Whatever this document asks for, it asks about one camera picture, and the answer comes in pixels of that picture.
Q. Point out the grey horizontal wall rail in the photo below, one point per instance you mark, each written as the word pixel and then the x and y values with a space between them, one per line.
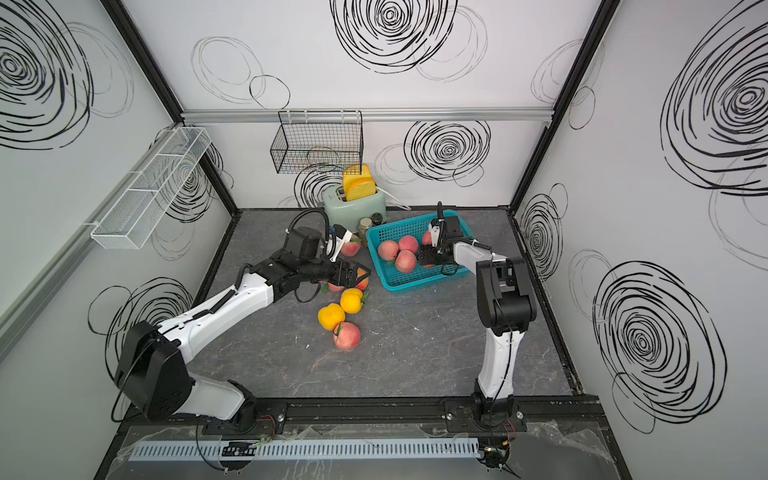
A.
pixel 390 114

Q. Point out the mint green toaster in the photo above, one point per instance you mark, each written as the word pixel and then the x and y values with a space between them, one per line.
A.
pixel 348 213

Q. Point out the yellow peach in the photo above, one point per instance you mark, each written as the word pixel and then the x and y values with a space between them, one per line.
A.
pixel 352 300
pixel 330 316

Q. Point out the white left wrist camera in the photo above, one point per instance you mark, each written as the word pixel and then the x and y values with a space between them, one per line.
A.
pixel 341 237

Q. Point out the black corner frame post right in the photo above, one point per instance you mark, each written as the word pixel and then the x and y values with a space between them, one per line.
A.
pixel 595 34

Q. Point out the black corner frame post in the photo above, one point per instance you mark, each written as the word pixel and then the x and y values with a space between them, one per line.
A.
pixel 595 34
pixel 130 34

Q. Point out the pink peach front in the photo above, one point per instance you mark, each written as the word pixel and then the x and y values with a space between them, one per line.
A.
pixel 406 262

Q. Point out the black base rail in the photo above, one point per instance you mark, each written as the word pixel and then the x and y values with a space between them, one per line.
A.
pixel 454 414

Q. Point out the teal plastic basket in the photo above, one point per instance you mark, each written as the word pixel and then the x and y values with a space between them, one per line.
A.
pixel 392 279

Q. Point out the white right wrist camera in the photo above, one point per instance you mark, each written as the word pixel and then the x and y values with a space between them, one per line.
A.
pixel 437 232

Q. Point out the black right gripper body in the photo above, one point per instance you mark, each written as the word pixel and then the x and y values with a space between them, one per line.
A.
pixel 432 255

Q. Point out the yellow peach lower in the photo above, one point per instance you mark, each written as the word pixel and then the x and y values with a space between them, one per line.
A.
pixel 330 316

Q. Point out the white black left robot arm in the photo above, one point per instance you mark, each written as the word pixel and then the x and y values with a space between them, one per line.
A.
pixel 152 370

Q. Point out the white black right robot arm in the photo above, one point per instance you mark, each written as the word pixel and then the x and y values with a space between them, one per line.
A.
pixel 506 307

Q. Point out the glass spice jar silver lid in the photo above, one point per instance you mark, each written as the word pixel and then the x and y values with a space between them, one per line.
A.
pixel 364 225

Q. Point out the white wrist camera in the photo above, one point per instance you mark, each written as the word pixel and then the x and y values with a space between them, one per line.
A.
pixel 341 237
pixel 437 232

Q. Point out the yellow peach upper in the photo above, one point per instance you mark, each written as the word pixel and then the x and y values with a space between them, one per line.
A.
pixel 352 300

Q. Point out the white wire wall shelf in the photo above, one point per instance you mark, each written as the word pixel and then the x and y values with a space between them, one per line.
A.
pixel 168 185

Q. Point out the yellow toast slice right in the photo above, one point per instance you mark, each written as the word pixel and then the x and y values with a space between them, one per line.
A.
pixel 360 188

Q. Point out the yellow toast slice left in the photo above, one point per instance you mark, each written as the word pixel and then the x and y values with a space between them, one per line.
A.
pixel 354 173

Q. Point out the yellow toast slice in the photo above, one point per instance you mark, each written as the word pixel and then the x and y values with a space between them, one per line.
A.
pixel 354 173
pixel 360 188

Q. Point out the black corner frame post left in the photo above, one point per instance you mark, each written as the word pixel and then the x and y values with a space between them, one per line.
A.
pixel 130 34

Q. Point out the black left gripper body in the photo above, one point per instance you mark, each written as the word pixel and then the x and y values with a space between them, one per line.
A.
pixel 319 271

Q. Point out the white slotted cable duct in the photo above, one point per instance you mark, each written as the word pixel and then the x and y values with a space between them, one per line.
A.
pixel 334 449

